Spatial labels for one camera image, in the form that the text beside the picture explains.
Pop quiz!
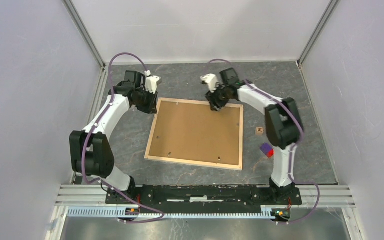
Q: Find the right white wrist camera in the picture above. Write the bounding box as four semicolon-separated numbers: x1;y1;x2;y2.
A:
200;73;220;93

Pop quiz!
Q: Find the white photo frame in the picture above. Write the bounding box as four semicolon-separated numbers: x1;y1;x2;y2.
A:
144;98;244;171

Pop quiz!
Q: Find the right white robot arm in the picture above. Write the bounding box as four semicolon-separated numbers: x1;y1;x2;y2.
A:
200;68;304;204

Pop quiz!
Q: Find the wooden letter cube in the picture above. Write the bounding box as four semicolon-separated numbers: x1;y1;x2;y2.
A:
255;126;264;136

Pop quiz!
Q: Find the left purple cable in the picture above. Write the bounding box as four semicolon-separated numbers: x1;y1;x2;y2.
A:
80;52;165;224

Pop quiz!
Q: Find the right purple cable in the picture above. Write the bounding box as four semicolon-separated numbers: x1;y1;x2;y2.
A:
206;58;321;225

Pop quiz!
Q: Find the slotted cable duct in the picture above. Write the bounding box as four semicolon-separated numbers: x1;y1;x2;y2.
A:
67;206;275;220

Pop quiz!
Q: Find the aluminium corner post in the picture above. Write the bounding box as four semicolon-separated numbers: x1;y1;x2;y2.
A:
62;0;106;69
296;0;340;68

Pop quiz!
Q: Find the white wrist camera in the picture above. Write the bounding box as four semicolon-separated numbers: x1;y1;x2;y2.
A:
200;73;220;93
144;70;162;94

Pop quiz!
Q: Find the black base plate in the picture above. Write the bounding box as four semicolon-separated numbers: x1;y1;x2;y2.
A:
105;184;303;215

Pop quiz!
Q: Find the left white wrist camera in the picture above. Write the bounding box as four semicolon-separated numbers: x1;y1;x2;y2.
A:
144;70;162;94

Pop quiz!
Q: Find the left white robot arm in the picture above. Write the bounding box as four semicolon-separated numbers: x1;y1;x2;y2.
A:
69;70;162;204

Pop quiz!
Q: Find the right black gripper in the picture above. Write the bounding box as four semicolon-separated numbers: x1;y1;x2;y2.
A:
205;81;230;112

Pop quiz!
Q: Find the right aluminium corner post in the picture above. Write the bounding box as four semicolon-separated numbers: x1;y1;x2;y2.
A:
296;0;340;68

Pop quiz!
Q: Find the purple and red block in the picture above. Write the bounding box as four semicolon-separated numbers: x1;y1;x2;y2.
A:
259;143;274;158

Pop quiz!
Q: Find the left aluminium corner post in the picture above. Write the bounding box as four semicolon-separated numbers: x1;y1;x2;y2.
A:
62;0;106;69

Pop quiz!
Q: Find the aluminium rail front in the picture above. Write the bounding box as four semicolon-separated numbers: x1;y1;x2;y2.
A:
56;185;356;208

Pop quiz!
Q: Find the purple cable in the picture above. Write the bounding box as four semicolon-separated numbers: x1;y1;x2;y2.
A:
80;52;165;224
206;58;321;225

